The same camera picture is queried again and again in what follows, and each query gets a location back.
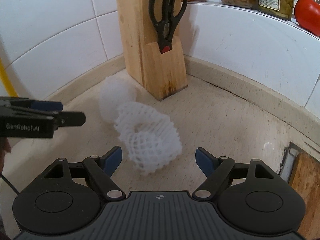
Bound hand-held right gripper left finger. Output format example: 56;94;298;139
42;146;126;202

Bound wooden cutting board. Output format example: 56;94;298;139
289;151;320;232

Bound black cable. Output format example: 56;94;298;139
0;174;20;195

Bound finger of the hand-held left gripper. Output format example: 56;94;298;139
0;96;63;112
0;106;87;130

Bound red tomato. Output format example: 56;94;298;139
294;0;320;37

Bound white foam net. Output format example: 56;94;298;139
99;76;137;123
115;102;182;174

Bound black scissors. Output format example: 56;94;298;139
149;0;188;54

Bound person's left hand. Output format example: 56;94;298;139
0;137;12;178

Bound yellow pipe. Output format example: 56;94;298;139
0;57;18;97

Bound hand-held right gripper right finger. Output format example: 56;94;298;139
193;147;275;202

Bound wooden knife block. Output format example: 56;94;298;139
116;0;188;101

